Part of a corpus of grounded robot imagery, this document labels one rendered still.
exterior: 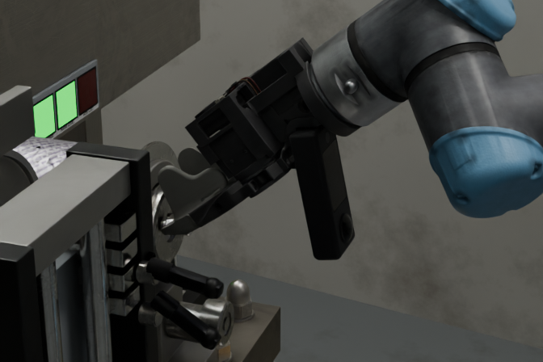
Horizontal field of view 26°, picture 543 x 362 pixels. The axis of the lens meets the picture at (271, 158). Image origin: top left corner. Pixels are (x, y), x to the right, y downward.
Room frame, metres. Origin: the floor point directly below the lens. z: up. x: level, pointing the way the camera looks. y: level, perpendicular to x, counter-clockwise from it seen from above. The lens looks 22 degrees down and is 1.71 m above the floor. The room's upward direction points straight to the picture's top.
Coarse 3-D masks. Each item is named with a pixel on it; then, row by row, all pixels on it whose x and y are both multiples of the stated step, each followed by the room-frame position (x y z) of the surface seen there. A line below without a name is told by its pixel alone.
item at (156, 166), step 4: (156, 160) 0.99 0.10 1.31; (160, 160) 0.99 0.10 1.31; (164, 160) 1.00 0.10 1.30; (152, 164) 0.98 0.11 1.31; (156, 164) 0.98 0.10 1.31; (160, 164) 0.98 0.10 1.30; (164, 164) 0.99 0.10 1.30; (168, 164) 1.00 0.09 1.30; (172, 164) 1.01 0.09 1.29; (152, 168) 0.97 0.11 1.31; (156, 168) 0.98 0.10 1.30; (160, 168) 0.98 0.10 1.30; (152, 172) 0.97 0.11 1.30; (156, 172) 0.98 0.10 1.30; (152, 176) 0.97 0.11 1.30; (156, 176) 0.98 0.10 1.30; (152, 180) 0.97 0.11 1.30; (156, 180) 0.98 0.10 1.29; (152, 184) 0.97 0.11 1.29; (152, 188) 0.97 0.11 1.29
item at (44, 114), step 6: (42, 102) 1.42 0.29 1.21; (48, 102) 1.44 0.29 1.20; (36, 108) 1.41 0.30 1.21; (42, 108) 1.42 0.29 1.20; (48, 108) 1.44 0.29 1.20; (36, 114) 1.41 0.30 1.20; (42, 114) 1.42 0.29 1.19; (48, 114) 1.44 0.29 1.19; (36, 120) 1.41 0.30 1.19; (42, 120) 1.42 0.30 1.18; (48, 120) 1.44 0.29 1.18; (36, 126) 1.41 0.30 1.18; (42, 126) 1.42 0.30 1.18; (48, 126) 1.43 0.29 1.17; (54, 126) 1.45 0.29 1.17; (36, 132) 1.41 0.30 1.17; (42, 132) 1.42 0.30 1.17; (48, 132) 1.43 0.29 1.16
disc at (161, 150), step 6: (150, 144) 0.99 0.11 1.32; (156, 144) 0.99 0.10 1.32; (162, 144) 1.01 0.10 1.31; (150, 150) 0.98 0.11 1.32; (156, 150) 0.99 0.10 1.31; (162, 150) 1.01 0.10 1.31; (168, 150) 1.02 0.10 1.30; (150, 156) 0.98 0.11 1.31; (156, 156) 0.99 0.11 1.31; (162, 156) 1.01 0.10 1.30; (168, 156) 1.02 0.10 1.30; (174, 156) 1.03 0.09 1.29; (174, 162) 1.03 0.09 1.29
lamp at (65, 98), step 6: (72, 84) 1.50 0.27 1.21; (60, 90) 1.47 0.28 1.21; (66, 90) 1.48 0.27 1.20; (72, 90) 1.50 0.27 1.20; (60, 96) 1.47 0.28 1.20; (66, 96) 1.48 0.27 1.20; (72, 96) 1.50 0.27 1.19; (60, 102) 1.47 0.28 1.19; (66, 102) 1.48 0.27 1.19; (72, 102) 1.50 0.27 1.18; (60, 108) 1.46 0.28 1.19; (66, 108) 1.48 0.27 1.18; (72, 108) 1.49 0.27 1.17; (60, 114) 1.46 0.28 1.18; (66, 114) 1.48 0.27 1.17; (72, 114) 1.49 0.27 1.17; (60, 120) 1.46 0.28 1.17; (66, 120) 1.48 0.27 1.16; (60, 126) 1.46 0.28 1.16
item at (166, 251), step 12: (156, 192) 0.97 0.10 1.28; (156, 204) 0.95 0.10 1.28; (168, 204) 0.97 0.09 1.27; (156, 216) 0.94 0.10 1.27; (168, 216) 0.97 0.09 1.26; (156, 228) 0.94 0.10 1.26; (156, 240) 0.94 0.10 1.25; (168, 240) 0.97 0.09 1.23; (180, 240) 0.99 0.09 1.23; (156, 252) 0.94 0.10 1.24; (168, 252) 0.96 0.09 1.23
